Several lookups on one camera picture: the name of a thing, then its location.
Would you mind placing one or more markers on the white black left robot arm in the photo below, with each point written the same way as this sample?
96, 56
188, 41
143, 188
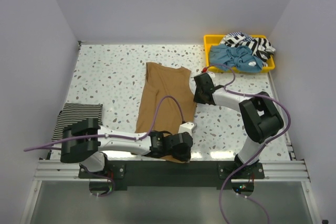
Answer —
89, 141

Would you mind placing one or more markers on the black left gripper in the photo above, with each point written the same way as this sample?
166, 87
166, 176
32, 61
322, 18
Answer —
185, 157

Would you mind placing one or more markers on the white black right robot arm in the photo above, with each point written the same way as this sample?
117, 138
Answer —
260, 116

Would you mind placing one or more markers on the aluminium frame rail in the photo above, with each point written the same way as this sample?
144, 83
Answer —
285, 171

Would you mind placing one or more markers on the yellow plastic bin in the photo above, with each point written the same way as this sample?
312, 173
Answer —
214, 40

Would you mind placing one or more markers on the navy white striped tank top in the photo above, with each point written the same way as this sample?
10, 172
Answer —
260, 47

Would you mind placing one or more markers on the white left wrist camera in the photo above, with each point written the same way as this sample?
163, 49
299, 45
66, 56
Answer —
189, 127

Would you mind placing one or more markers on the tan tank top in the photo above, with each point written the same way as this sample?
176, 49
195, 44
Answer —
166, 102

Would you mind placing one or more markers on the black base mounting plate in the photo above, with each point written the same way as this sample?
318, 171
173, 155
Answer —
127, 174

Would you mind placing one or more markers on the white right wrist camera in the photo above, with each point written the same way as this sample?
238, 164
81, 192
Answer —
205, 70

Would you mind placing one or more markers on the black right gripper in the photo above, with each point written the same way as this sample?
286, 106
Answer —
196, 98

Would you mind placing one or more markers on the black white striped tank top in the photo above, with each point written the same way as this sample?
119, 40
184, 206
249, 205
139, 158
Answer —
73, 113

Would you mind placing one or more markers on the blue tank top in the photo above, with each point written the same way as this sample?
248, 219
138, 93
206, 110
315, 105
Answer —
226, 58

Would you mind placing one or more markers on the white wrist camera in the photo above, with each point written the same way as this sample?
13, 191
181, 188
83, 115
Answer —
189, 127
205, 70

